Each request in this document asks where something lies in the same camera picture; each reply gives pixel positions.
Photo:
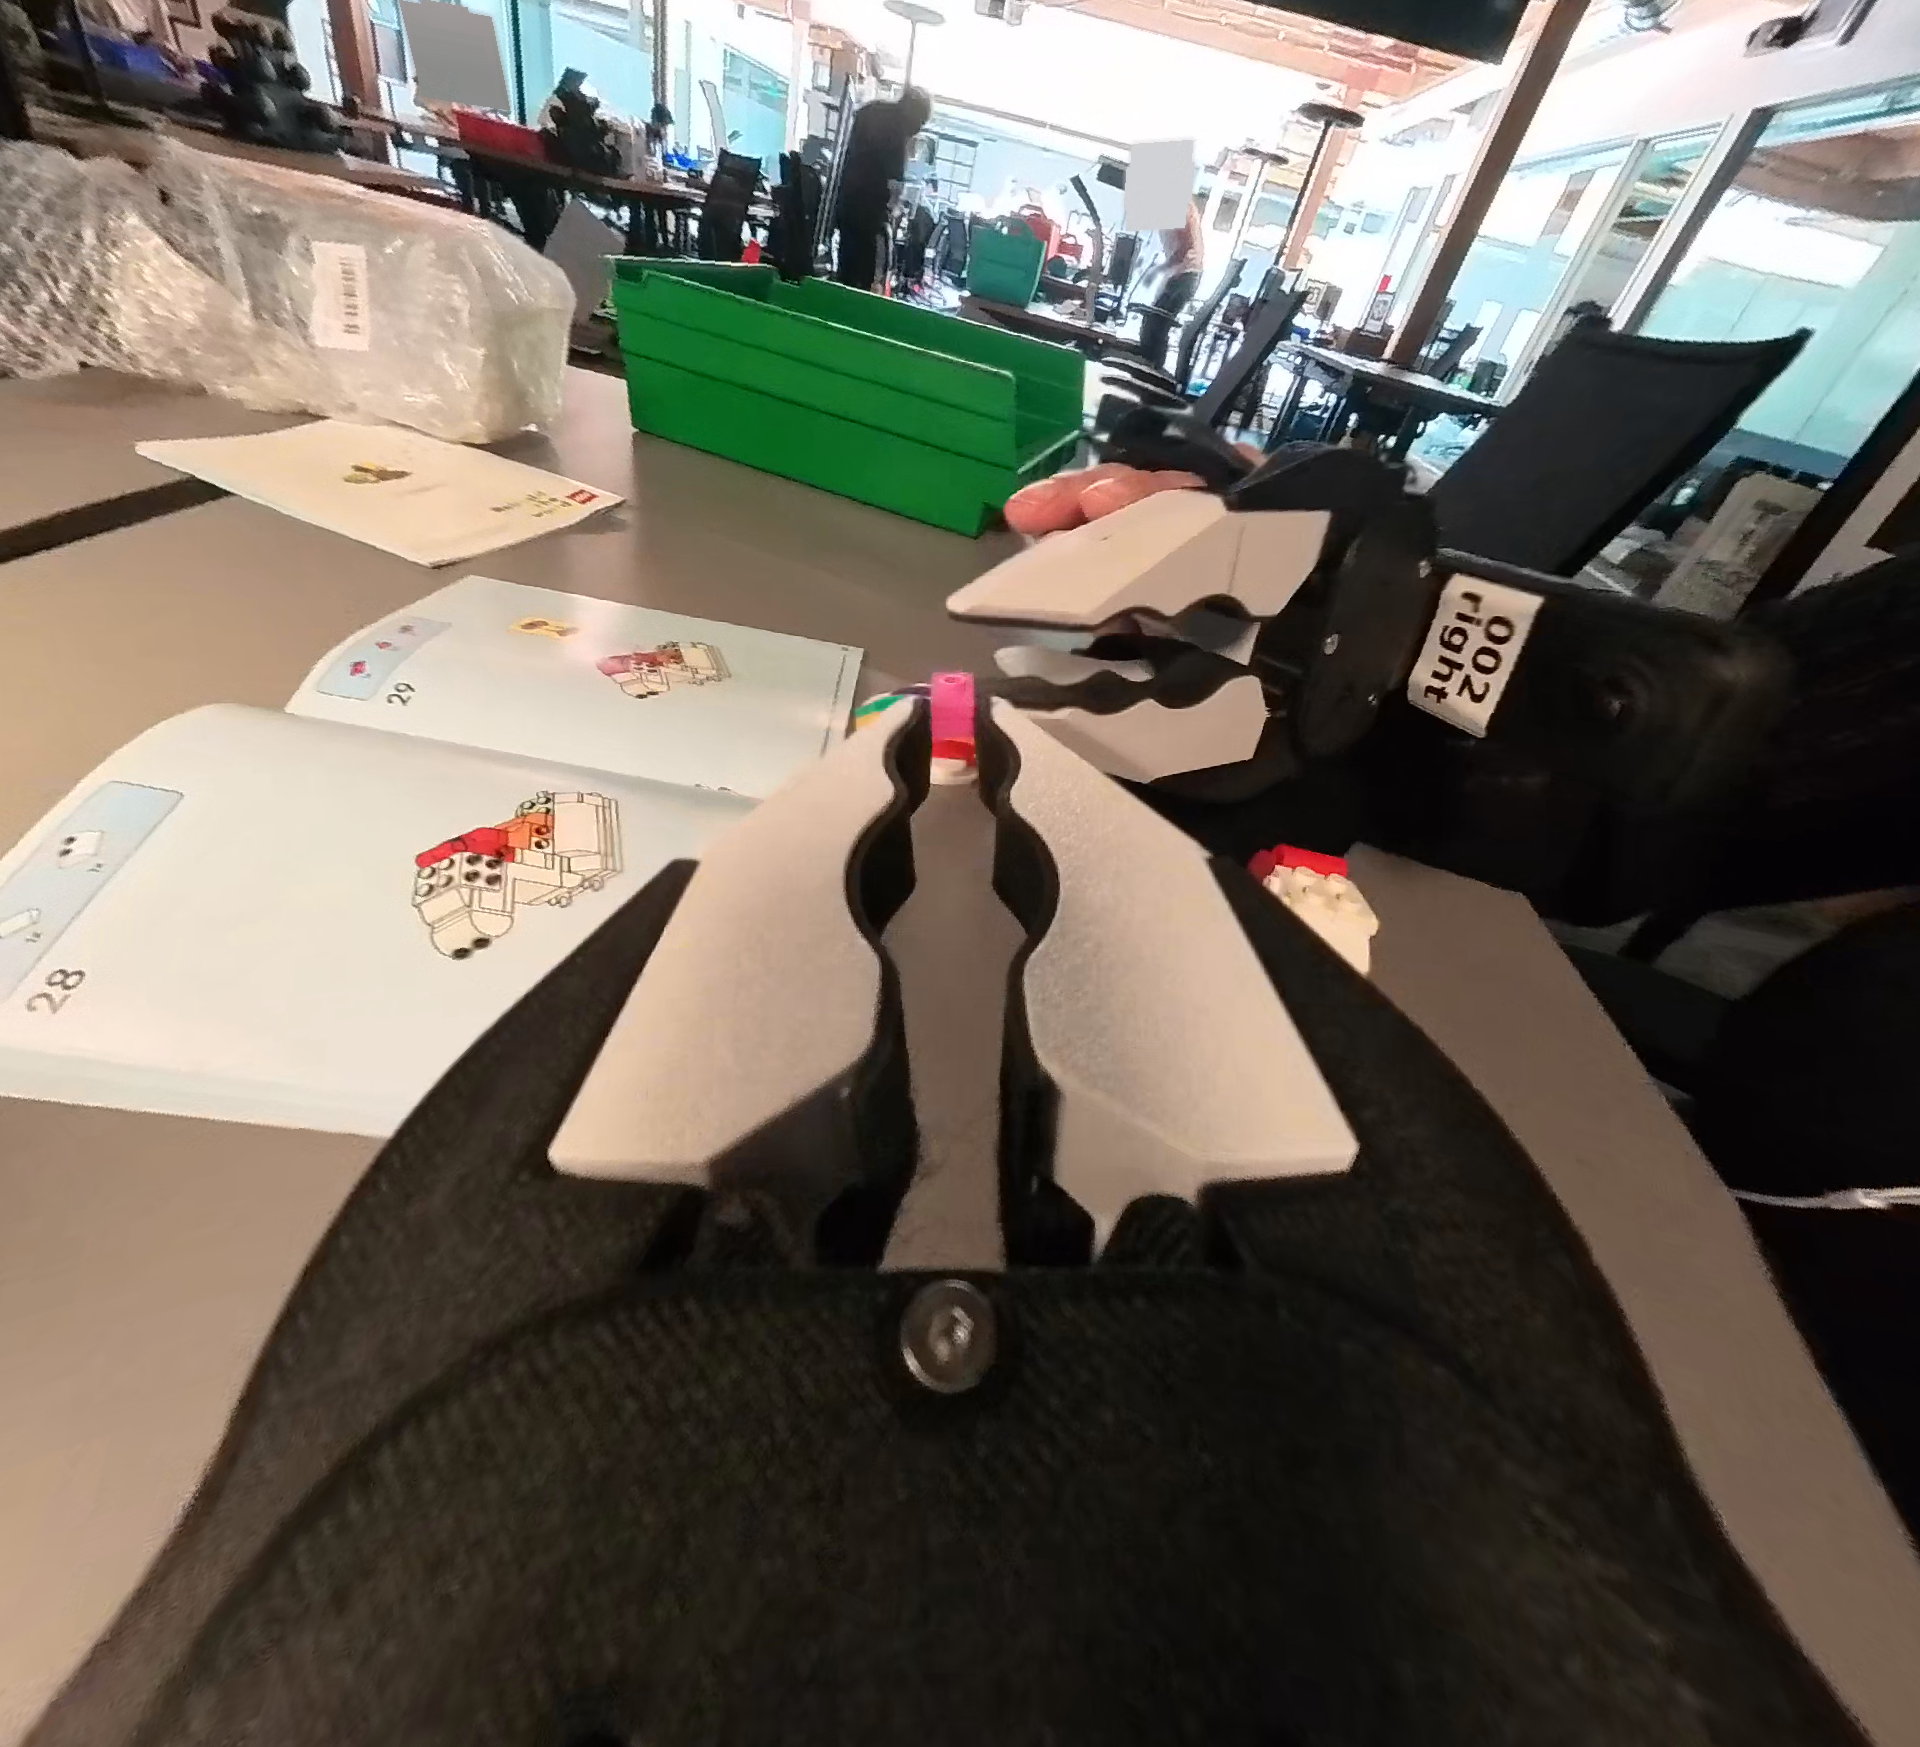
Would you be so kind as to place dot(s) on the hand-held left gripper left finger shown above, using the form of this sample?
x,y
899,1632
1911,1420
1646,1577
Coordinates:
x,y
721,1028

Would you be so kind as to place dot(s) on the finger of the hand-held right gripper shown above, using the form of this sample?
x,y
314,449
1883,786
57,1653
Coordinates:
x,y
1186,718
1141,563

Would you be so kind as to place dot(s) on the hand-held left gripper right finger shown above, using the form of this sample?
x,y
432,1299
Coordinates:
x,y
1186,1028

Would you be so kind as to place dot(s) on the pink lego brick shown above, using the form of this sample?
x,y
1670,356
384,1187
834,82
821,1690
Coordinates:
x,y
954,711

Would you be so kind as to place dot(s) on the small white lego piece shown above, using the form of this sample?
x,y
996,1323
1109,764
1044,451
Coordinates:
x,y
956,773

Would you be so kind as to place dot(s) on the person's right hand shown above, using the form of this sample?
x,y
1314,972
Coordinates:
x,y
1096,495

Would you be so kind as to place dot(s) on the black office chair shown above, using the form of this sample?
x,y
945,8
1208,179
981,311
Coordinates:
x,y
1621,427

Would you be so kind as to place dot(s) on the green background crate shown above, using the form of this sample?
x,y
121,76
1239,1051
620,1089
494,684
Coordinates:
x,y
1008,259

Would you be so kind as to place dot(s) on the green plastic bin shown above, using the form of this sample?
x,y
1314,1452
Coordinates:
x,y
841,413

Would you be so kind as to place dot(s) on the pale blue instruction booklet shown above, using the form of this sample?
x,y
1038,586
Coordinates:
x,y
301,801

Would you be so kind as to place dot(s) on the white instruction booklet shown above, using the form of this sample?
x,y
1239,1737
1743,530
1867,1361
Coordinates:
x,y
375,489

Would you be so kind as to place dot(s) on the person's body black clothing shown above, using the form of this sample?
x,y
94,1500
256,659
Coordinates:
x,y
1830,1056

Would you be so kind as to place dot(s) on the black desk device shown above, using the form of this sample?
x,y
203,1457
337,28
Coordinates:
x,y
270,68
581,128

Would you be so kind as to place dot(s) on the red storage bin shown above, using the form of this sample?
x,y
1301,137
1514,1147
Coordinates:
x,y
496,131

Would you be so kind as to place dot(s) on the clear plastic bag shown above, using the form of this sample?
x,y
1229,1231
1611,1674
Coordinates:
x,y
301,293

